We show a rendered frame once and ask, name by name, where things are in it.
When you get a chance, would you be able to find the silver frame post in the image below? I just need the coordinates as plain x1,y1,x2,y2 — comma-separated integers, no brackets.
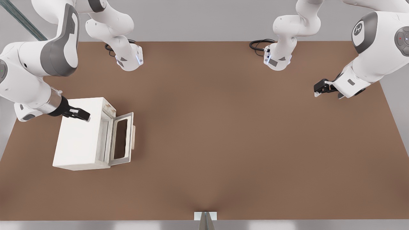
194,211,217,230
0,0,49,42

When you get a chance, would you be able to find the white oven box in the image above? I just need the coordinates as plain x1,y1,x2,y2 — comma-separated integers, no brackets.
52,97,117,171

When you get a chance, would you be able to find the black cable loop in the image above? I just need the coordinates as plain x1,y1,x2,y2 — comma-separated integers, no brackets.
104,39,137,58
249,39,277,54

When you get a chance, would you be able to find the white oven door with handle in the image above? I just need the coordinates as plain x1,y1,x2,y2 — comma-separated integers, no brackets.
108,112,136,167

